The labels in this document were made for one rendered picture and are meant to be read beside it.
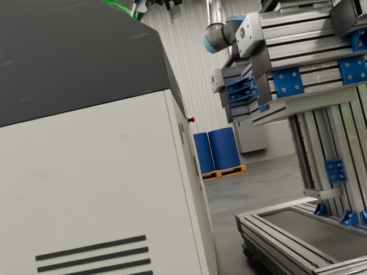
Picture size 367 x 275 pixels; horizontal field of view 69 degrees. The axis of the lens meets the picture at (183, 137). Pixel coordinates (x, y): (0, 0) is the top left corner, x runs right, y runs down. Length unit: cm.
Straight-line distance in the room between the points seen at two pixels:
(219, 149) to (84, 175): 521
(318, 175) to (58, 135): 95
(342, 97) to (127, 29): 78
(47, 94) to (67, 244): 40
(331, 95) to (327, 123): 14
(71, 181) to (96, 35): 40
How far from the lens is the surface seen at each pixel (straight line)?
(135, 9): 117
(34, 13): 91
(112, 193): 73
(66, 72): 81
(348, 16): 96
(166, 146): 69
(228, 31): 150
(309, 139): 117
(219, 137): 585
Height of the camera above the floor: 61
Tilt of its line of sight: 4 degrees up
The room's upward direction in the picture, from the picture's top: 12 degrees counter-clockwise
